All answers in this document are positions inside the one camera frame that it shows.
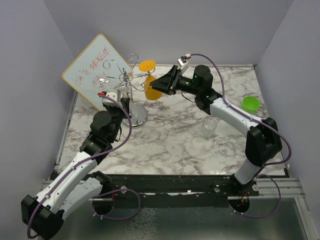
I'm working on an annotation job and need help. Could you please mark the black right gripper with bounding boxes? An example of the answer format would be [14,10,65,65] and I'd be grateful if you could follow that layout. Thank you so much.
[150,65,201,96]

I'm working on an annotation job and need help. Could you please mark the orange plastic wine glass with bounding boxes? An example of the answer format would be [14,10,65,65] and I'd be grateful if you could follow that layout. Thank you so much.
[138,60,163,101]

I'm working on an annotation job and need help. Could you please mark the clear wine glass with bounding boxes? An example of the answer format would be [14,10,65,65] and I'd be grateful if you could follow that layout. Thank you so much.
[200,118,217,138]
[92,76,110,89]
[114,83,133,102]

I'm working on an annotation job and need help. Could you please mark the green plastic wine glass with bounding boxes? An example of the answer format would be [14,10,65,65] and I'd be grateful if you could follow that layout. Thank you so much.
[240,96,261,115]

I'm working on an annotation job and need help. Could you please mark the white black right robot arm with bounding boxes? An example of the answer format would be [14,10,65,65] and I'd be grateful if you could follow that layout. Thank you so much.
[150,65,282,196]

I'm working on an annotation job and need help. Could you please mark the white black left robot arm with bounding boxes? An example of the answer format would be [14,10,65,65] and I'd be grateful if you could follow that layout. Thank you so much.
[21,94,130,240]

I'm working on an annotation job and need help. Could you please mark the chrome wine glass rack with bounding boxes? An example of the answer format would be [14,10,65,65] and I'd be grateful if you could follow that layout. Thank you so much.
[102,53,148,129]

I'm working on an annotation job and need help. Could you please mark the yellow framed whiteboard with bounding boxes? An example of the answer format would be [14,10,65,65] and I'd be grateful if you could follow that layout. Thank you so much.
[62,34,131,111]

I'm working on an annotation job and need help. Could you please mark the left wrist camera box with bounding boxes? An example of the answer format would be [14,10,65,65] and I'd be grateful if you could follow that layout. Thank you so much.
[97,89,122,107]

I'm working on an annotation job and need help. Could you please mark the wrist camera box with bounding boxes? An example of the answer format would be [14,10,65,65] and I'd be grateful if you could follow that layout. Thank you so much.
[97,89,122,107]
[177,53,192,74]

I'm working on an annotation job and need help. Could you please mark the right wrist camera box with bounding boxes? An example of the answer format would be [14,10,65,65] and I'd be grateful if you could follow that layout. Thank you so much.
[177,53,192,74]

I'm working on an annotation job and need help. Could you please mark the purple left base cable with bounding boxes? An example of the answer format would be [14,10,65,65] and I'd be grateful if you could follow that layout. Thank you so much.
[92,188,141,221]

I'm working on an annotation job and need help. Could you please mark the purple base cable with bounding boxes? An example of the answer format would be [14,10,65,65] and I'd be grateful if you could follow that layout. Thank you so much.
[92,188,141,221]
[228,173,282,219]

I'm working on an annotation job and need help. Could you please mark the black metal base rail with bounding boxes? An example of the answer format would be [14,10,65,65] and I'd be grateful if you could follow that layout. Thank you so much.
[49,170,261,208]

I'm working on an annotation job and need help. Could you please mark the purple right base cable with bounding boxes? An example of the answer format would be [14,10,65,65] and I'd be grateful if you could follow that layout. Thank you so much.
[228,173,282,219]

